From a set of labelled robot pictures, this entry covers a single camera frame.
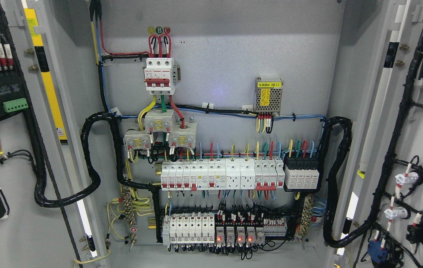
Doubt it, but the grey cabinet door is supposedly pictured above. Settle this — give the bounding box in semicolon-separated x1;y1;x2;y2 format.
0;0;96;268
323;0;423;268

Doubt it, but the lower relay terminal row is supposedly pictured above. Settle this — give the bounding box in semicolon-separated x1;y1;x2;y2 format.
162;202;297;253

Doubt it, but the black corrugated cable conduit left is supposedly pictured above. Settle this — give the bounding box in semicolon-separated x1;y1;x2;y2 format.
34;112;160;208

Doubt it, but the black surge protector module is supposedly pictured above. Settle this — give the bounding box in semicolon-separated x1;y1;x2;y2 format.
284;156;320;193

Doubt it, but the white socket breaker row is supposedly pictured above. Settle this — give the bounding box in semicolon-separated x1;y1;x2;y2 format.
160;158;285;191

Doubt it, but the grey current transformer cluster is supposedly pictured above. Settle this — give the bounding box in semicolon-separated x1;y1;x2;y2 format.
123;109;197;153

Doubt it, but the main three pole breaker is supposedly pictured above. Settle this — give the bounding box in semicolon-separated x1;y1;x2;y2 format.
144;58;177;95

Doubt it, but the metal mesh power supply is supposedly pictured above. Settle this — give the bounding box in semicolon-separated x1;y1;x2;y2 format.
254;77;283;114

